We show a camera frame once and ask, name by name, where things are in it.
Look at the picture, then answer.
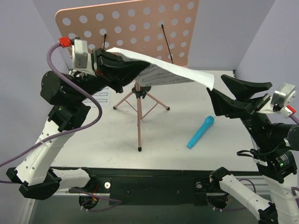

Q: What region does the sheet music page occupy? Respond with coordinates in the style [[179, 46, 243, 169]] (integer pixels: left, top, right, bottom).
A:
[[107, 47, 214, 90], [83, 88, 111, 107]]

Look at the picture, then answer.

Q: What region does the pink perforated music stand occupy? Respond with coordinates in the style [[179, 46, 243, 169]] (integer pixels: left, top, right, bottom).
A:
[[55, 0, 201, 152]]

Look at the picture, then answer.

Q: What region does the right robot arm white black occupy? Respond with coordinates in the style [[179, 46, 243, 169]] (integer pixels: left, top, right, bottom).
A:
[[208, 75, 299, 224]]

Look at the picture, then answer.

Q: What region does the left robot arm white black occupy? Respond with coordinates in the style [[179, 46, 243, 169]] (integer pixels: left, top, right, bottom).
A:
[[7, 49, 149, 200]]

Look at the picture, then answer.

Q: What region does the blue toy microphone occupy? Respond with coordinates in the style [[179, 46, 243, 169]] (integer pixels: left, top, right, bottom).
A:
[[186, 116, 215, 149]]

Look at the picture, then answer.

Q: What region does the black microphone desk stand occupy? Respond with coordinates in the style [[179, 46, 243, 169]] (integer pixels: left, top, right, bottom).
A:
[[140, 86, 151, 92]]

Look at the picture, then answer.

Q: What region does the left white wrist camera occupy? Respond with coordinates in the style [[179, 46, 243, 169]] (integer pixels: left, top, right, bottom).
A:
[[59, 37, 95, 76]]

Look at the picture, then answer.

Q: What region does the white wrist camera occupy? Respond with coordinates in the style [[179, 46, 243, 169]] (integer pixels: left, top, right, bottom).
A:
[[271, 83, 297, 118], [59, 37, 95, 76]]

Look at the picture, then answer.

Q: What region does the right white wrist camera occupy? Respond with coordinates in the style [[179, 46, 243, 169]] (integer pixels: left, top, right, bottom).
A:
[[271, 83, 297, 118]]

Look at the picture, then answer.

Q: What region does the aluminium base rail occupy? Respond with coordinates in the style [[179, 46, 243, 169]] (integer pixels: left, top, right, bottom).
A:
[[53, 175, 269, 196]]

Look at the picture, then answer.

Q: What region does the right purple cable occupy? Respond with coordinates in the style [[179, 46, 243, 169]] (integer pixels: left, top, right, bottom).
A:
[[210, 112, 299, 212]]

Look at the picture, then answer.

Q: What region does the purple cable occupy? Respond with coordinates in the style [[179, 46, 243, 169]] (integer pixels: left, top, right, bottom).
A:
[[210, 112, 299, 212], [0, 42, 123, 212]]

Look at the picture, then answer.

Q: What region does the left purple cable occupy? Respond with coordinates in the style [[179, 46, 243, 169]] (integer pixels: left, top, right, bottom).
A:
[[0, 42, 123, 212]]

